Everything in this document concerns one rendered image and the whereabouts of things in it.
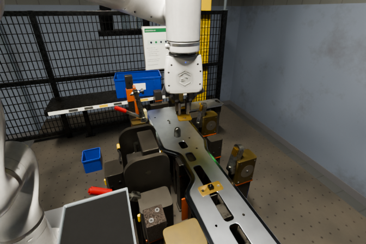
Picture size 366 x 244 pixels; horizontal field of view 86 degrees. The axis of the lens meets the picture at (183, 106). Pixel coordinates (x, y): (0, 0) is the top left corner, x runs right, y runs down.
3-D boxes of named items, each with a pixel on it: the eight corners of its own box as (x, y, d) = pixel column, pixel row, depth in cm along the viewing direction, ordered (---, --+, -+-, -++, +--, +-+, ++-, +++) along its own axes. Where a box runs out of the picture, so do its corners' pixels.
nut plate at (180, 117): (191, 120, 55) (191, 116, 54) (178, 121, 54) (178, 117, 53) (186, 107, 62) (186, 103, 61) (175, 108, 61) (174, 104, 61)
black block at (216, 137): (223, 181, 109) (229, 138, 96) (207, 186, 106) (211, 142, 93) (218, 174, 113) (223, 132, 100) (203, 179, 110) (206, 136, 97)
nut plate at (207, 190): (218, 181, 71) (218, 178, 70) (224, 189, 67) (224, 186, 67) (197, 188, 68) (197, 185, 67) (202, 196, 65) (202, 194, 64)
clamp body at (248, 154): (250, 214, 91) (264, 156, 76) (229, 223, 88) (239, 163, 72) (242, 202, 97) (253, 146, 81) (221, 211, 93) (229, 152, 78)
